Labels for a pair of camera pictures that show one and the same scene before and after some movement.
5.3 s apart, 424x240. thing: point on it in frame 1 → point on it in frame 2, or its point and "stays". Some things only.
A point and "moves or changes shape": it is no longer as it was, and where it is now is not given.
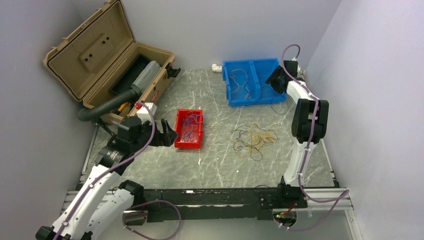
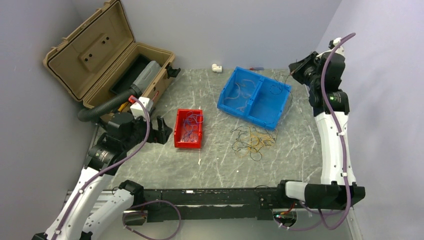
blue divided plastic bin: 245,82 moves or changes shape
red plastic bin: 189,125 stays
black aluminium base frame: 238,204 stays
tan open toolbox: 99,63 stays
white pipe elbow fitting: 216,68 stays
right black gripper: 271,80 → 296,69
